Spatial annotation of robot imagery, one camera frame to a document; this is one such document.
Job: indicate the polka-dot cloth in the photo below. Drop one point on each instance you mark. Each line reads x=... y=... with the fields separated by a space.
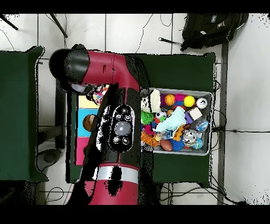
x=99 y=94

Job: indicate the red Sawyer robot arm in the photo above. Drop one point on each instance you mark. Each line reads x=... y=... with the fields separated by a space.
x=118 y=139

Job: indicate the wooden box with three holes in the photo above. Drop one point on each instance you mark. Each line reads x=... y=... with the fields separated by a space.
x=82 y=127

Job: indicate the clear mesh bin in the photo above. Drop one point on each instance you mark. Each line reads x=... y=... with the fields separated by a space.
x=190 y=151

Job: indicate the cream yellow cloth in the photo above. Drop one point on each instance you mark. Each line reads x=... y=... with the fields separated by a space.
x=154 y=101

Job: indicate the small soccer ball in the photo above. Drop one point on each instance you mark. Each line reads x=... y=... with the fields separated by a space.
x=160 y=116

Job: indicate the orange plastic toy brick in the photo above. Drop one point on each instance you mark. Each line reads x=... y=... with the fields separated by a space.
x=149 y=139

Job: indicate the small orange basketball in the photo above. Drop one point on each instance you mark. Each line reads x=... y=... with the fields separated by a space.
x=169 y=99

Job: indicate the mint green cloth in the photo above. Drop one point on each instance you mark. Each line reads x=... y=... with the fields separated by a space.
x=174 y=120

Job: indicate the pink spiky ball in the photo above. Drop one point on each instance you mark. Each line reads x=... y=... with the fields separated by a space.
x=180 y=98

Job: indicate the silver drink can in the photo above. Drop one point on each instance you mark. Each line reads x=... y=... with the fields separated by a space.
x=190 y=137

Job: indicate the grey round base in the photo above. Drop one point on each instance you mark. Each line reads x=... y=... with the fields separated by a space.
x=48 y=158

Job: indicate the black backpack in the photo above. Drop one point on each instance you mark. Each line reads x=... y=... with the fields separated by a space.
x=211 y=29

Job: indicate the dark green side tablecloth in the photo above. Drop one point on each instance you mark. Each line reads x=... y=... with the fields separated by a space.
x=21 y=127

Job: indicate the black tripod leg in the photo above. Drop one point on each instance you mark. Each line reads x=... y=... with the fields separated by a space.
x=9 y=23
x=59 y=25

